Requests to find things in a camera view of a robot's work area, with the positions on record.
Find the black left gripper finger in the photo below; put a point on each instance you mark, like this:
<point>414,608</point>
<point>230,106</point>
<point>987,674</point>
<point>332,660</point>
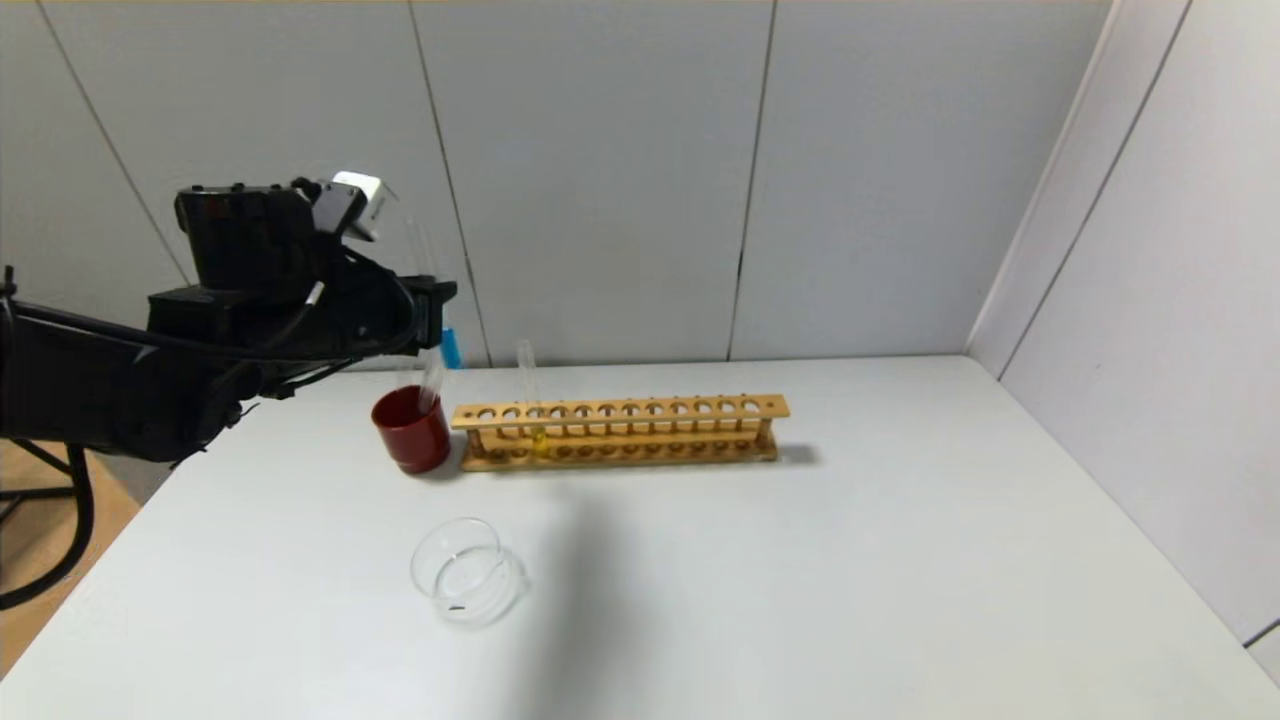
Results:
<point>428,310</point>

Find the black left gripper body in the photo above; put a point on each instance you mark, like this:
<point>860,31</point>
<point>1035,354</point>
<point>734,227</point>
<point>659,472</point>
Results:
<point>433,309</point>

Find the test tube with blue pigment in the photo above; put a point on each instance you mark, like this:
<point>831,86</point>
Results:
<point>452,348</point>

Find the test tube with yellow pigment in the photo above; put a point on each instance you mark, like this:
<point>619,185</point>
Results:
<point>529,385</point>

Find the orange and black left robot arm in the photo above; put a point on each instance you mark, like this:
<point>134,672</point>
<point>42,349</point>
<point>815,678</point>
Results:
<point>80,400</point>

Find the empty glass test tube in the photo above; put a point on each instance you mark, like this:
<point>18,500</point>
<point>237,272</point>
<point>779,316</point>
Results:
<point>432,385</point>
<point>406,375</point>

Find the wooden test tube rack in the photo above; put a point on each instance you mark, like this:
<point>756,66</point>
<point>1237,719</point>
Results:
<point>620,411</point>

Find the dark red cup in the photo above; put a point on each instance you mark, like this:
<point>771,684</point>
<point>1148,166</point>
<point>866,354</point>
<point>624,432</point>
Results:
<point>412,440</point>

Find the clear glass beaker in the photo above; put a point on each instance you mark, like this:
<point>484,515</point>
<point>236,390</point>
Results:
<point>465,575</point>

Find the black metal stand leg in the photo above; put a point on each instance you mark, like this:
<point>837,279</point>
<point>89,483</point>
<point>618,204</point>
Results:
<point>30,494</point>

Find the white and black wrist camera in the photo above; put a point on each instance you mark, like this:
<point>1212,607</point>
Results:
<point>358,195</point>

